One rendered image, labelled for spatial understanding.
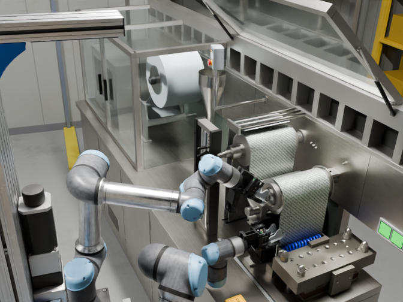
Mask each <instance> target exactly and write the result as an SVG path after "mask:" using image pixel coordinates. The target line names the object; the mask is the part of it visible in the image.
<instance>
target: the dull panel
mask: <svg viewBox="0 0 403 302"><path fill-rule="evenodd" d="M227 146H228V127H227V121H226V120H225V119H224V118H222V142H221V151H222V152H223V150H226V148H227ZM327 205H328V209H327V215H326V221H325V226H324V232H323V234H324V235H326V236H327V237H332V236H335V235H338V234H339V230H340V226H341V221H342V215H343V211H344V209H343V208H342V207H341V206H340V205H338V204H337V203H336V202H334V201H333V200H331V199H330V198H329V199H328V201H327Z"/></svg>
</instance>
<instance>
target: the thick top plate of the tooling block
mask: <svg viewBox="0 0 403 302"><path fill-rule="evenodd" d="M343 234H344V233H340V234H338V235H335V236H332V237H329V238H330V240H329V242H328V243H325V244H322V245H319V246H316V247H313V248H310V247H309V246H308V245H307V246H304V247H301V248H298V249H295V250H292V251H290V252H288V262H281V261H280V260H279V256H275V257H273V263H272V269H273V270H274V272H275V273H276V274H277V275H278V276H279V277H280V278H281V279H282V280H283V281H284V282H285V283H286V285H287V286H288V287H289V288H290V289H291V290H292V291H293V292H294V293H295V294H296V295H297V294H300V293H302V292H305V291H307V290H309V289H312V288H315V287H317V286H320V285H322V284H324V283H327V282H330V278H331V275H332V272H333V271H335V270H338V269H340V268H343V267H346V266H348V265H353V266H354V267H355V268H354V271H356V270H359V269H361V268H364V267H367V266H369V265H371V264H373V263H374V261H375V257H376V254H377V253H376V251H375V250H373V249H372V248H370V247H369V246H368V252H367V253H362V252H360V251H359V247H360V244H361V243H362V242H363V241H361V239H359V238H358V237H357V236H355V235H354V234H353V233H351V234H352V235H351V239H349V240H347V239H345V238H344V237H343ZM301 264H303V265H304V266H305V271H306V272H305V274H306V275H305V277H298V276H297V275H296V272H297V268H298V266H299V265H301Z"/></svg>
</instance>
